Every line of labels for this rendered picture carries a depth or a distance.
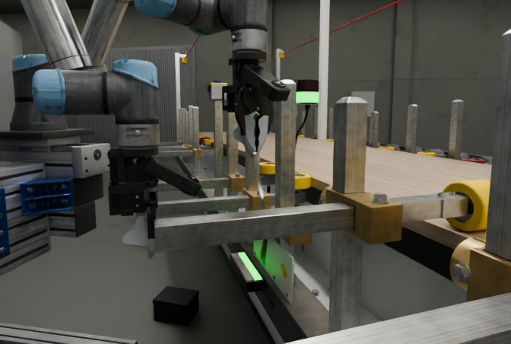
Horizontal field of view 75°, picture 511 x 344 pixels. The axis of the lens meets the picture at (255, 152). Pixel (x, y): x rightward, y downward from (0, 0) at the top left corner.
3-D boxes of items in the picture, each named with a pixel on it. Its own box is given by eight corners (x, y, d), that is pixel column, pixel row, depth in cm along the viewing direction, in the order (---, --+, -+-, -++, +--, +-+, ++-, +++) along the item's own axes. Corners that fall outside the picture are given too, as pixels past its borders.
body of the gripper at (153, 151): (113, 208, 64) (111, 146, 63) (160, 205, 67) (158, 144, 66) (109, 220, 57) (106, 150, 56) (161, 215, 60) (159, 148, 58)
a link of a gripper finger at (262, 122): (251, 154, 75) (251, 113, 74) (268, 157, 71) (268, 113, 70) (240, 155, 74) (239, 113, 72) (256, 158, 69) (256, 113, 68)
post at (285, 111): (279, 292, 76) (281, 78, 70) (274, 285, 79) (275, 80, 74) (293, 290, 77) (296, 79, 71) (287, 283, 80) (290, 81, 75)
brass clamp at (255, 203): (251, 215, 91) (251, 196, 90) (238, 202, 103) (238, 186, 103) (272, 212, 93) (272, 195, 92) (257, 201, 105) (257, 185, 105)
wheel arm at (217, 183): (152, 195, 110) (151, 183, 109) (152, 192, 113) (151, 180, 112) (275, 186, 123) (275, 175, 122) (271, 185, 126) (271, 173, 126)
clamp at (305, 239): (290, 246, 67) (290, 222, 67) (267, 225, 80) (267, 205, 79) (315, 243, 69) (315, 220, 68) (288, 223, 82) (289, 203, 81)
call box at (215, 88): (211, 100, 140) (211, 82, 139) (208, 101, 147) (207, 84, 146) (227, 101, 142) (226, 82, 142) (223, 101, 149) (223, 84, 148)
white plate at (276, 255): (290, 305, 67) (290, 258, 66) (252, 254, 92) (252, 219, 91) (293, 304, 68) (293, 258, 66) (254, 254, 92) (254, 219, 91)
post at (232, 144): (229, 221, 123) (228, 90, 118) (226, 218, 126) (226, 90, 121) (238, 221, 124) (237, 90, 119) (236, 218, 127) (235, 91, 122)
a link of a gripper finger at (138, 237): (124, 260, 62) (122, 212, 61) (157, 256, 64) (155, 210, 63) (122, 268, 59) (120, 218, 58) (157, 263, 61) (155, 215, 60)
